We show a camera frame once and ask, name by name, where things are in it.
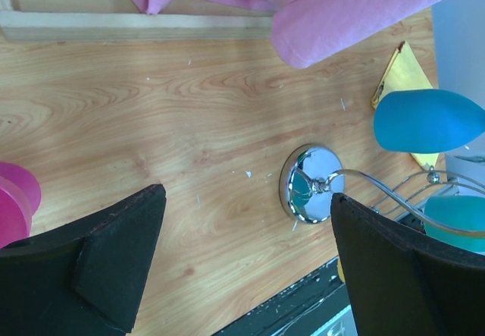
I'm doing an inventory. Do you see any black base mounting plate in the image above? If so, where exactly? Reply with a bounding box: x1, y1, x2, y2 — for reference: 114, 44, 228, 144
215, 258, 358, 335

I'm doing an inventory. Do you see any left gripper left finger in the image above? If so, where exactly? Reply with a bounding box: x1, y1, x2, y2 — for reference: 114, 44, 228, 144
1, 184, 167, 335

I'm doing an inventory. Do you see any chrome wine glass rack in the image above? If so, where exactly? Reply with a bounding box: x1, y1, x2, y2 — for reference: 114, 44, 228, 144
279, 144, 484, 238

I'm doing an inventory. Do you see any blue wine glass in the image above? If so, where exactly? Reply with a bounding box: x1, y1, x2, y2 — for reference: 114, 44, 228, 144
373, 89, 484, 154
424, 196, 484, 255

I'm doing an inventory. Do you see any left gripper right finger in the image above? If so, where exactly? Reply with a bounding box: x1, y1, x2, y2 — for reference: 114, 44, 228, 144
330, 193, 484, 335

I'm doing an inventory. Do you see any magenta plastic wine glass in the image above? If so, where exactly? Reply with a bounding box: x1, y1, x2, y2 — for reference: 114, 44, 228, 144
1, 162, 42, 248

